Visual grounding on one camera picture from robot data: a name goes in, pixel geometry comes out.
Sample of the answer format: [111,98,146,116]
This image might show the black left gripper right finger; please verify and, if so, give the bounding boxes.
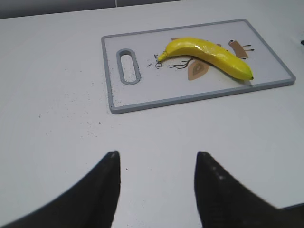
[194,152,304,228]

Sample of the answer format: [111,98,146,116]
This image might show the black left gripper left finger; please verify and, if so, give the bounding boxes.
[6,151,121,228]

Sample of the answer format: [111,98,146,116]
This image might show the grey rimmed cutting board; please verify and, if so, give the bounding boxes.
[101,19,295,114]

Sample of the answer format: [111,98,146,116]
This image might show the yellow plastic banana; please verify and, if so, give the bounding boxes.
[157,37,254,80]

